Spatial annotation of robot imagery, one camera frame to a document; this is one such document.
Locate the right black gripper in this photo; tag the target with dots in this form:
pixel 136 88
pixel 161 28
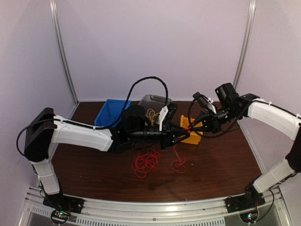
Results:
pixel 210 123

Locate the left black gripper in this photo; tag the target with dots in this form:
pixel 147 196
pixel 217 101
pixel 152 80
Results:
pixel 169 133

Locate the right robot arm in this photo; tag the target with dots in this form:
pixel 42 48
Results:
pixel 248 145

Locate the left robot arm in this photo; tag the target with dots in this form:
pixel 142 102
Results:
pixel 131 126

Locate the yellow plastic bin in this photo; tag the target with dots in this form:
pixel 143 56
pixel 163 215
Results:
pixel 194 139

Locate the grey transparent plastic tub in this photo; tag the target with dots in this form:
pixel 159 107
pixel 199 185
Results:
pixel 153 105

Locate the blue plastic bin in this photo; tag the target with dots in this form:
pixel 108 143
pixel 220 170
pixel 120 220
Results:
pixel 110 111

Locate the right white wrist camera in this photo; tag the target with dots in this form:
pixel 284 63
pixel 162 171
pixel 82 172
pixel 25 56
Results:
pixel 205 102

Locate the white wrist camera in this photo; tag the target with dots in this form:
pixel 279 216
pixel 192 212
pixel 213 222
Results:
pixel 205 102
pixel 166 114

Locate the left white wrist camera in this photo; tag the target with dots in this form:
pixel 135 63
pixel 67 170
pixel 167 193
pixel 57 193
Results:
pixel 166 114

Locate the aluminium front rail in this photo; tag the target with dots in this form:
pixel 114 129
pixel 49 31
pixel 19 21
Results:
pixel 208 212

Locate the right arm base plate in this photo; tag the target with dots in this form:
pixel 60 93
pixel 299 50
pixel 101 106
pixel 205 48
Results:
pixel 243 202

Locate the right aluminium frame post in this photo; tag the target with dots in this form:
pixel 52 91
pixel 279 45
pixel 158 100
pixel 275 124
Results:
pixel 246 40

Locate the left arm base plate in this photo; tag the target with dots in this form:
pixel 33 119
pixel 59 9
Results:
pixel 66 203

